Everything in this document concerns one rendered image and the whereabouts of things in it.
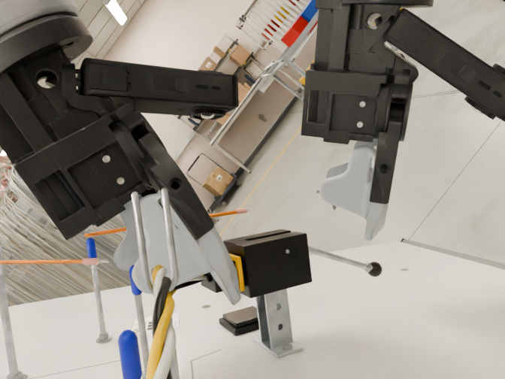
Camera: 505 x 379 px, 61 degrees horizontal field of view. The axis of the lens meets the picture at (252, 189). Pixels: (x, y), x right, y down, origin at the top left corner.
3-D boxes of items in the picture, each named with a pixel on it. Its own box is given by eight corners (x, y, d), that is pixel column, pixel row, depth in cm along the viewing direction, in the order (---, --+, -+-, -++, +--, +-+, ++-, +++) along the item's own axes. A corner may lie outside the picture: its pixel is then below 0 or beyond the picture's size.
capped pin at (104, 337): (115, 338, 41) (100, 227, 41) (101, 344, 40) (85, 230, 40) (107, 335, 42) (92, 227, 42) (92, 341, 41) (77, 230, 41)
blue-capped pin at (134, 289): (161, 379, 32) (146, 264, 31) (140, 386, 31) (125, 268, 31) (156, 371, 33) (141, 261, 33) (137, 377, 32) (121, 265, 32)
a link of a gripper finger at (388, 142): (369, 188, 39) (382, 91, 36) (389, 191, 38) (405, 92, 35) (364, 207, 35) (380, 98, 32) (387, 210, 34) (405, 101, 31)
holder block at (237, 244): (312, 282, 34) (306, 232, 34) (250, 298, 32) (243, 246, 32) (285, 273, 38) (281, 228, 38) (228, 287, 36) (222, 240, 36)
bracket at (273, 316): (304, 349, 34) (297, 286, 34) (277, 358, 33) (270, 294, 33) (276, 332, 38) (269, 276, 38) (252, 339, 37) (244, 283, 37)
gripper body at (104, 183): (67, 238, 32) (-37, 93, 29) (163, 177, 35) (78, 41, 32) (74, 250, 25) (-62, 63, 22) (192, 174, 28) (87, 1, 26)
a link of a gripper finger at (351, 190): (318, 229, 42) (327, 136, 38) (381, 241, 40) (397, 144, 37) (312, 244, 39) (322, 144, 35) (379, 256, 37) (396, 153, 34)
